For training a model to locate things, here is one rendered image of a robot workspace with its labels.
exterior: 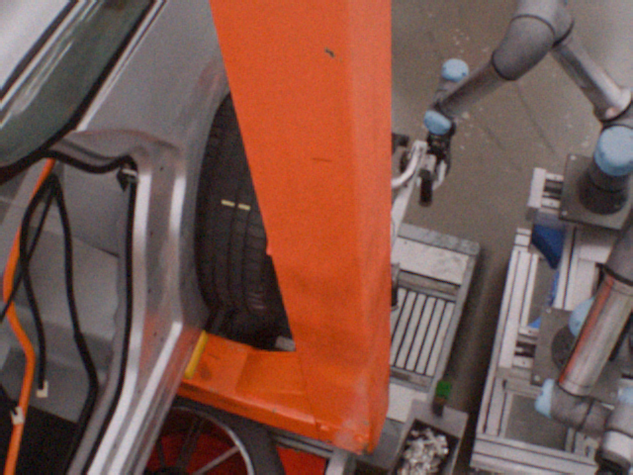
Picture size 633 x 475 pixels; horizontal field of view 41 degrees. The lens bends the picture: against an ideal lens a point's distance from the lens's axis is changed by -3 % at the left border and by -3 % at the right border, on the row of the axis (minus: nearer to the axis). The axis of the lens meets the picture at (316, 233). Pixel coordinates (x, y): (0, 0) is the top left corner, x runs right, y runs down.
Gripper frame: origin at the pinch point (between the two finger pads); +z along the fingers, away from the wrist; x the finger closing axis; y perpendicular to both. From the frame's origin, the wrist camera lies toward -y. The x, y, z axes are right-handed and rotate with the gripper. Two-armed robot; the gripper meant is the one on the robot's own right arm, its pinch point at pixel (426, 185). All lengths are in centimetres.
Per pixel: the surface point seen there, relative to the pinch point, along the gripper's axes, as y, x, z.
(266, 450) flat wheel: -33, -24, 77
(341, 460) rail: -44, -4, 71
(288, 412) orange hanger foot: -15, -18, 69
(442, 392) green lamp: -17, 19, 51
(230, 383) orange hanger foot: -15, -36, 66
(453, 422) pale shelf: -38, 24, 52
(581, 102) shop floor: -83, 41, -110
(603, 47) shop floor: -83, 45, -144
